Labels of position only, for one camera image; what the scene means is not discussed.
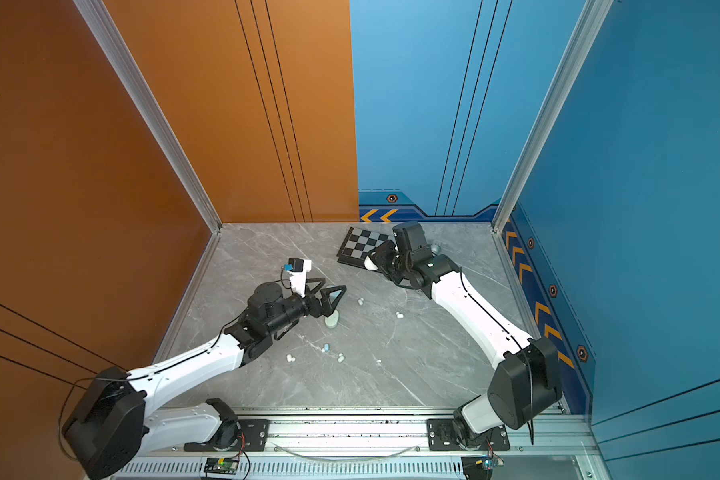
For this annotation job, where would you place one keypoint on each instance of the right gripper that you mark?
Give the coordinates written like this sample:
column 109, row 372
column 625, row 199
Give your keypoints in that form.
column 380, row 256

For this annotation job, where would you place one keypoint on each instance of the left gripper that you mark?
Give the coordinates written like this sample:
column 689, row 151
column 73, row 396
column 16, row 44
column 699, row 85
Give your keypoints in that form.
column 324, row 308

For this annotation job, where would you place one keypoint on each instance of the white earbud case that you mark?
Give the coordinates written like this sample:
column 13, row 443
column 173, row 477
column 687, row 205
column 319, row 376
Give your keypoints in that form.
column 331, row 321
column 369, row 264

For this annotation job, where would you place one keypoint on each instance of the white earbud case front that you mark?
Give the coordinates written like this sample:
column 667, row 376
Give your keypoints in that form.
column 369, row 264

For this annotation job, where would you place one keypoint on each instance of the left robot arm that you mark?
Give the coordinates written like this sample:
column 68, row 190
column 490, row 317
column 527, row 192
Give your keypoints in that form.
column 123, row 414

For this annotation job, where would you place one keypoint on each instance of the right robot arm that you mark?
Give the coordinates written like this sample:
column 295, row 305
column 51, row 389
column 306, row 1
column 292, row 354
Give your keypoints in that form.
column 526, row 379

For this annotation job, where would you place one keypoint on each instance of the black white chessboard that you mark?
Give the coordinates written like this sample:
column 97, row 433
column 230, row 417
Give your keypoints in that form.
column 357, row 244

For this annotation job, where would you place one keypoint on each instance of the green circuit board left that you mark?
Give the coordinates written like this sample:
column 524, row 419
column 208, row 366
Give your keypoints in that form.
column 221, row 467

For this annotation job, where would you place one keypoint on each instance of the green circuit board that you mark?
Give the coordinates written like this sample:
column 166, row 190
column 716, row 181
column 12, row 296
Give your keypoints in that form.
column 221, row 467
column 490, row 463

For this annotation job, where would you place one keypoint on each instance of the green circuit board right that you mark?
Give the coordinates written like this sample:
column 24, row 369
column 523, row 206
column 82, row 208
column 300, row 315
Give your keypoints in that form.
column 490, row 463

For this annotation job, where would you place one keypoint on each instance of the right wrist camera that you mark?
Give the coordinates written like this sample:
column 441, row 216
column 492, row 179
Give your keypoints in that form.
column 410, row 238

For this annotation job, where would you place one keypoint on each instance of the aluminium front rail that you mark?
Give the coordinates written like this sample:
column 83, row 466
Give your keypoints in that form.
column 380, row 432

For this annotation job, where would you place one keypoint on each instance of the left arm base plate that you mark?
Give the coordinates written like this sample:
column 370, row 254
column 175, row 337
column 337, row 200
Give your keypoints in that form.
column 246, row 435

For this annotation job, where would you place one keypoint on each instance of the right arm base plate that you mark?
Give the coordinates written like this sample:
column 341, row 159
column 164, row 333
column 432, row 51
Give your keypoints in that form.
column 443, row 437

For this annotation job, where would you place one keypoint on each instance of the left aluminium corner post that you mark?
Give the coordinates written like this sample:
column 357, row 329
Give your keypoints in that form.
column 103, row 27

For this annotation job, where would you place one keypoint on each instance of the aluminium corner post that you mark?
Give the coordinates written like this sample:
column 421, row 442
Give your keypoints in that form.
column 103, row 27
column 586, row 30

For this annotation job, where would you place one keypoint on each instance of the right aluminium corner post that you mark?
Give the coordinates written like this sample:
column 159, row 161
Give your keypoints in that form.
column 586, row 30

